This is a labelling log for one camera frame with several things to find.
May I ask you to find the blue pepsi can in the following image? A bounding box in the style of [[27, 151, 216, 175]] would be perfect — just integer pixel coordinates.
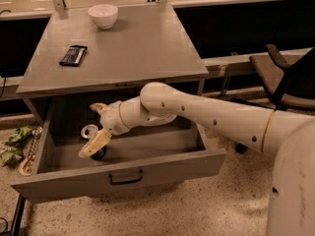
[[79, 124, 110, 160]]

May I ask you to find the orange patterned snack packet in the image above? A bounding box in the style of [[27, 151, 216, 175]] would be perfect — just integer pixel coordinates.
[[19, 126, 43, 176]]

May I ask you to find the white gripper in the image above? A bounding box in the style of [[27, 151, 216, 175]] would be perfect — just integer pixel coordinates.
[[79, 101, 123, 158]]

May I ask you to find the grey cabinet counter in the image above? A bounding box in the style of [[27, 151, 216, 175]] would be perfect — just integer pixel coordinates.
[[16, 3, 210, 125]]

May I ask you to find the black drawer handle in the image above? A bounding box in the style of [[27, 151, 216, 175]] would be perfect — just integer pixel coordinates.
[[108, 169, 143, 186]]

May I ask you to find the black office chair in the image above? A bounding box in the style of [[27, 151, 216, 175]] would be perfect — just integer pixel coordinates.
[[231, 44, 315, 155]]

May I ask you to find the green chip bag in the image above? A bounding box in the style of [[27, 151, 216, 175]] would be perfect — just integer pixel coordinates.
[[0, 125, 35, 167]]

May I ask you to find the black table leg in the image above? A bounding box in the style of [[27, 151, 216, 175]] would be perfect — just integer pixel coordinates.
[[10, 195, 26, 236]]

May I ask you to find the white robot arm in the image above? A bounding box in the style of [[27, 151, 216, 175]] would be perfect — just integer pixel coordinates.
[[79, 83, 315, 236]]

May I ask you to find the grey open top drawer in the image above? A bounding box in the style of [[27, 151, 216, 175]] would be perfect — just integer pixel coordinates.
[[11, 89, 226, 204]]

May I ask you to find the white ceramic bowl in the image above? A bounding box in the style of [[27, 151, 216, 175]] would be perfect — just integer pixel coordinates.
[[88, 4, 118, 29]]

